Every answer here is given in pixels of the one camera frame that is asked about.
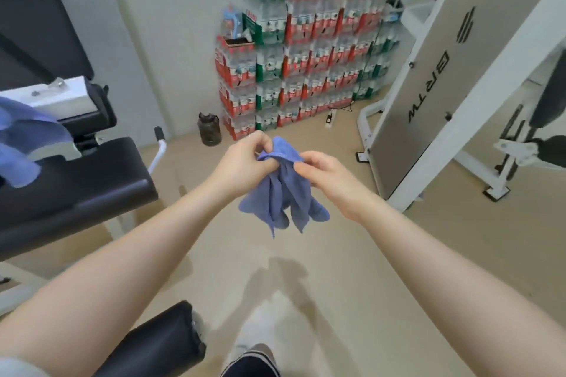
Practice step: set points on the person's left hand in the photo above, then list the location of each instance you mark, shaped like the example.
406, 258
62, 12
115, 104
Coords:
241, 164

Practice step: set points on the person's right hand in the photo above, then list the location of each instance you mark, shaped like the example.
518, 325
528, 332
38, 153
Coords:
336, 182

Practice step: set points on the blue towel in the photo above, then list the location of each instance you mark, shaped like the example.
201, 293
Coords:
26, 138
283, 195

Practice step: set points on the person's left forearm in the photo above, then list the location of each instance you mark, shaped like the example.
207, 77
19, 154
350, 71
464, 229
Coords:
110, 275

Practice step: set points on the person's right forearm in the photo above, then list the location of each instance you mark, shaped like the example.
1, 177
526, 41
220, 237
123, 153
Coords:
464, 292

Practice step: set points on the person's black striped trousers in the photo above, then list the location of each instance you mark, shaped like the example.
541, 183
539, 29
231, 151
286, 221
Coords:
252, 365

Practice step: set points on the person's grey sleeve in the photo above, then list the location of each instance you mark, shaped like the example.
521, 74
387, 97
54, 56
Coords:
22, 368

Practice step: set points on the dark water jug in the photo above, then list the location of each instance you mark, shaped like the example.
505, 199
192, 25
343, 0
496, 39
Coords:
209, 131

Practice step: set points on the white power strip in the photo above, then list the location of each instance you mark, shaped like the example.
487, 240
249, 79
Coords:
330, 119

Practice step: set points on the stack of bottled water packs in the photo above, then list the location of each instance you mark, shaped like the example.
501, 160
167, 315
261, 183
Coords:
309, 50

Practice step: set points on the blue lidded water jug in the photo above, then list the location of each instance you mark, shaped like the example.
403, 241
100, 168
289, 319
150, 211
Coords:
231, 21

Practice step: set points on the white tower gym machine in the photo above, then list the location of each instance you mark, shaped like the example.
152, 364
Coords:
442, 80

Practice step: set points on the black seat pad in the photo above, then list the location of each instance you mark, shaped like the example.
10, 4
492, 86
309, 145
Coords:
79, 191

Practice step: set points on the black bag white rim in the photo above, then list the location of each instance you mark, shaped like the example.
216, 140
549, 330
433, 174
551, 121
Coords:
393, 8

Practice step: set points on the black weight bench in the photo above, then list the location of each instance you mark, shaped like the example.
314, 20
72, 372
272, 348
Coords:
53, 98

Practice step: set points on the black foam roller pad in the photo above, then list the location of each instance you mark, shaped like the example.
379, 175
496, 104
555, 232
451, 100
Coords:
155, 346

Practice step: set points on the white black padded gym machine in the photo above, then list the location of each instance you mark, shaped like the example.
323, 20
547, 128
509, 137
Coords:
539, 142

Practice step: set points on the black backrest pad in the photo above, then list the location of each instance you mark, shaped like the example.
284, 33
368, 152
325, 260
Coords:
35, 14

